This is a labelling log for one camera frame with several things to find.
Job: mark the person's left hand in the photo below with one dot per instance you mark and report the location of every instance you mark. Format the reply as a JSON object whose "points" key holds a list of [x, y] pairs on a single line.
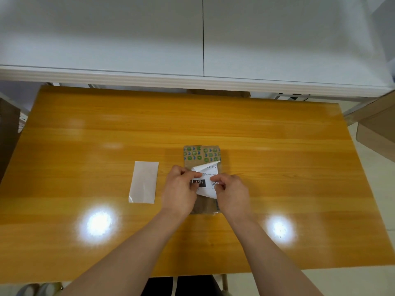
{"points": [[179, 191]]}

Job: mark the person's right hand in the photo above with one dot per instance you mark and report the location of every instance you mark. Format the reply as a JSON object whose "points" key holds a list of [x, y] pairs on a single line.
{"points": [[233, 194]]}

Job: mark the white shipping label sticker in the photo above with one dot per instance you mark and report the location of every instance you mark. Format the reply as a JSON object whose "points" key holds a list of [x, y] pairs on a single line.
{"points": [[205, 191]]}

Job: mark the white glossy backing paper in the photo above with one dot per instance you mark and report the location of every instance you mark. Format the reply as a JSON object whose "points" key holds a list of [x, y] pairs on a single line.
{"points": [[143, 181]]}

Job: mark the brown cardboard packet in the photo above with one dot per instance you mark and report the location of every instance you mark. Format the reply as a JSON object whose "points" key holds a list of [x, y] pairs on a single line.
{"points": [[200, 154]]}

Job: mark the person's left forearm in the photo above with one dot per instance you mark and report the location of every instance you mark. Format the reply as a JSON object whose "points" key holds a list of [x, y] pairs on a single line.
{"points": [[129, 255]]}

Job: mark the person's right forearm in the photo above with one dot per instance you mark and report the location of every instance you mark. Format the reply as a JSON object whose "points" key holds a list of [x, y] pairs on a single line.
{"points": [[271, 258]]}

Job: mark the person's black trousers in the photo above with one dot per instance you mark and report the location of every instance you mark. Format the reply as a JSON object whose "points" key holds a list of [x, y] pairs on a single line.
{"points": [[197, 286]]}

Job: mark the wooden chair leg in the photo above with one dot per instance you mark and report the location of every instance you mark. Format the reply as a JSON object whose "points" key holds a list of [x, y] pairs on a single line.
{"points": [[224, 282]]}

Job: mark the black white power strip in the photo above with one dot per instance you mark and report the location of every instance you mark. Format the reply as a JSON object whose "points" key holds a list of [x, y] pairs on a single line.
{"points": [[293, 96]]}

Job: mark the open brown cardboard carton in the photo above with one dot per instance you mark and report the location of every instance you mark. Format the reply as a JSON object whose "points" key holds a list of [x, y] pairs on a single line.
{"points": [[376, 132]]}

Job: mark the grey slipper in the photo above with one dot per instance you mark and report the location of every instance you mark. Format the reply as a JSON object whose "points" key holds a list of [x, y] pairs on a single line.
{"points": [[51, 289]]}

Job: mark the white metal shelf rack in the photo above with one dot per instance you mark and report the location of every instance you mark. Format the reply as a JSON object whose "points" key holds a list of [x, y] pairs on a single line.
{"points": [[123, 36]]}

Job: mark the flattened brown cardboard box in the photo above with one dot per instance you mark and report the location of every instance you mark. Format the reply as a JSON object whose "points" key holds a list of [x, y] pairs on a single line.
{"points": [[9, 135]]}

